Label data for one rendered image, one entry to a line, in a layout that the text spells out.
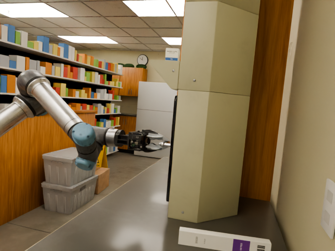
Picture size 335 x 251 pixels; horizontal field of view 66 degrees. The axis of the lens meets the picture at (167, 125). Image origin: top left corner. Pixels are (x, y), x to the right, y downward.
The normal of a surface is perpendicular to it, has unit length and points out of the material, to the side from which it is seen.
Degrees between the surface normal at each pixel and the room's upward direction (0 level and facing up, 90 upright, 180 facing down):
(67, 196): 95
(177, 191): 90
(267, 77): 90
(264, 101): 90
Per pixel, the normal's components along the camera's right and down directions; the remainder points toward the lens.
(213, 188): 0.50, 0.12
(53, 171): -0.26, 0.16
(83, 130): 0.14, -0.57
